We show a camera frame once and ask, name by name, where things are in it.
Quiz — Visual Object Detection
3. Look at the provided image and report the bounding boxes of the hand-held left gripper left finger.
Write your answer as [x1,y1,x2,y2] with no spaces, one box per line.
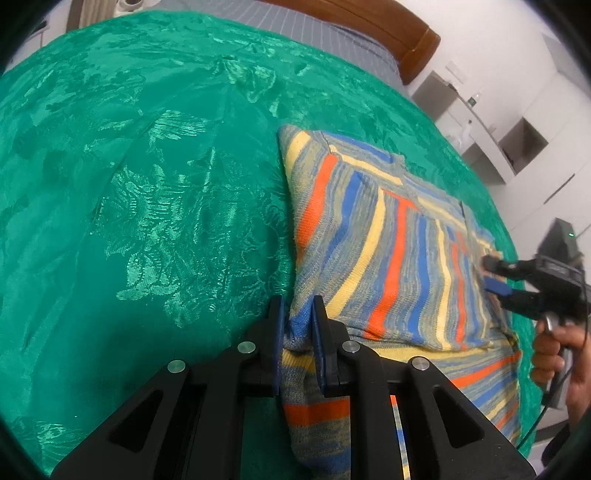
[50,295,285,480]

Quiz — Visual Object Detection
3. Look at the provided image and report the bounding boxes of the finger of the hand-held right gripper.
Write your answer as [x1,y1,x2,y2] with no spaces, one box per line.
[480,256,539,280]
[485,276,542,317]

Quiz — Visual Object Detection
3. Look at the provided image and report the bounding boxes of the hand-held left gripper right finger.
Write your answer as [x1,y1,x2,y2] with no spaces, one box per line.
[311,295,537,480]

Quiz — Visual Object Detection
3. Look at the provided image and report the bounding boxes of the striped knit sweater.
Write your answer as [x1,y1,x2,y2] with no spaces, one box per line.
[277,124,526,480]

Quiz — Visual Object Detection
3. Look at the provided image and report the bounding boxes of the person's right hand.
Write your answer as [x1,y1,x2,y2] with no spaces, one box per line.
[531,318,591,431]

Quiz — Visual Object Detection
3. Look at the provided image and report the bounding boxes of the white desk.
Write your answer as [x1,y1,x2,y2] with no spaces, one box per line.
[411,69,551,186]

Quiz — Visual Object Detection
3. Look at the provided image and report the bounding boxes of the white wardrobe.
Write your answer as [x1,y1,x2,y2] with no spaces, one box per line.
[485,18,591,278]

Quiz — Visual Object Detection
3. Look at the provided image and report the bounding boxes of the green patterned blanket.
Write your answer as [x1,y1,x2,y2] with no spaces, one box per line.
[0,11,537,480]

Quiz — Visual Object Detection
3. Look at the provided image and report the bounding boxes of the wooden bed headboard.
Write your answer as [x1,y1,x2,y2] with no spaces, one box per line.
[272,0,441,86]

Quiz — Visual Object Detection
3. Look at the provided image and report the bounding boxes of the grey bedsheet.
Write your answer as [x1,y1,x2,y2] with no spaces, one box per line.
[203,0,403,89]

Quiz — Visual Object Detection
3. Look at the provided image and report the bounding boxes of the beige curtain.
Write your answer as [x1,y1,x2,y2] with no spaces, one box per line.
[67,0,114,31]

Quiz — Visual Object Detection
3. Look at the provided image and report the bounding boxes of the black cable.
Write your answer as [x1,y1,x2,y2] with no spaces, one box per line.
[516,388,562,451]

